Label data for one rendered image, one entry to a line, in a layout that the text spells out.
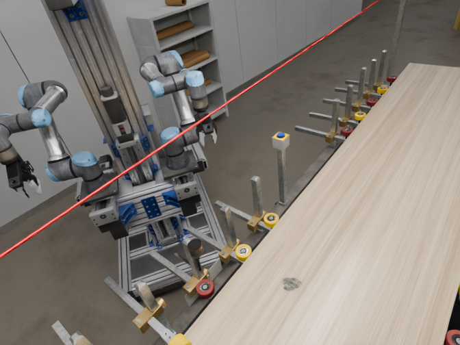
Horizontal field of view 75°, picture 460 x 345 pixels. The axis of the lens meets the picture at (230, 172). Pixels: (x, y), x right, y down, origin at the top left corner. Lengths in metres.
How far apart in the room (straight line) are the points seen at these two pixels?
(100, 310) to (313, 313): 1.82
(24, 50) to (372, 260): 3.26
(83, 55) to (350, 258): 1.63
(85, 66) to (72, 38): 0.14
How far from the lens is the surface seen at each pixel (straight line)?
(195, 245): 1.29
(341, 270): 1.47
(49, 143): 1.90
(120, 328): 2.59
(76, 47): 1.79
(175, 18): 4.30
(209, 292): 1.43
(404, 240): 1.65
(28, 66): 3.54
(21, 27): 3.52
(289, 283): 1.41
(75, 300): 2.91
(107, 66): 1.81
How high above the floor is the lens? 2.12
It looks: 38 degrees down
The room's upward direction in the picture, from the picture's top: 10 degrees counter-clockwise
